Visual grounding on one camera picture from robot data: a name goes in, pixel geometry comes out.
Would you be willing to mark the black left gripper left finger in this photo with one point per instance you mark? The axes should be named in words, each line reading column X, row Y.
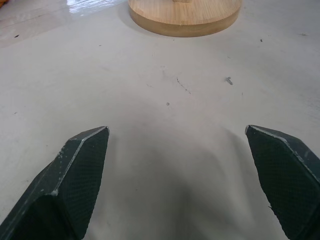
column 70, row 185

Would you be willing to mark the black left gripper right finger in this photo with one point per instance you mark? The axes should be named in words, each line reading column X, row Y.
column 287, row 175

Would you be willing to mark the round wooden base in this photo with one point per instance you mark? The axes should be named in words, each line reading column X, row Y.
column 183, row 17

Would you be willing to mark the orange object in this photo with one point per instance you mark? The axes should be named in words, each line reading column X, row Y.
column 4, row 2

